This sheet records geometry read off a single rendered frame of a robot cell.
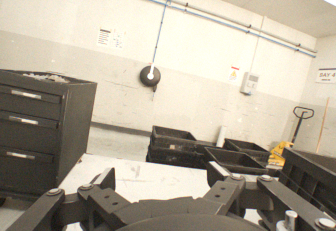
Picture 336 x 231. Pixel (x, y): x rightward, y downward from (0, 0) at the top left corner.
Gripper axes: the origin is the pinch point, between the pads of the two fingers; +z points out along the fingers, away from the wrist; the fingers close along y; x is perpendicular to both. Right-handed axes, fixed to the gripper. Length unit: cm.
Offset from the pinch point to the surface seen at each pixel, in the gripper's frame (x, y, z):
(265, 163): -51, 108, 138
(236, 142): -33, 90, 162
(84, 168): -11.8, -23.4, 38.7
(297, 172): -8.9, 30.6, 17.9
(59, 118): 3, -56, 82
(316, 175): -7.4, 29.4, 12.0
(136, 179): -15.9, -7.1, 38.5
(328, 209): -12.1, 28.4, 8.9
